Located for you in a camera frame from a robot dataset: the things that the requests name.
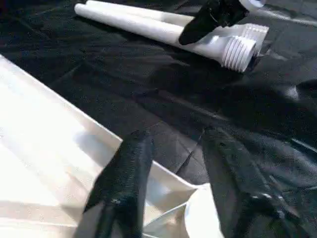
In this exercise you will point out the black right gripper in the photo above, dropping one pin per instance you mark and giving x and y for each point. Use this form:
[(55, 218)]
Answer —
[(234, 12)]

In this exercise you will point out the white plastic table top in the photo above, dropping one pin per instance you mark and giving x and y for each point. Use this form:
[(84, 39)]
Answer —
[(49, 148)]

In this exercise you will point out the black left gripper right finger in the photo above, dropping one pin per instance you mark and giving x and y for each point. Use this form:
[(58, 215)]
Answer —
[(247, 198)]

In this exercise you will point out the white plastic table leg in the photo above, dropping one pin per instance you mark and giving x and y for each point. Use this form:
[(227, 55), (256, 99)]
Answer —
[(148, 27), (252, 32)]

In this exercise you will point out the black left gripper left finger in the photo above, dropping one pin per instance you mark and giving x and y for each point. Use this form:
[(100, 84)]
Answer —
[(123, 188)]

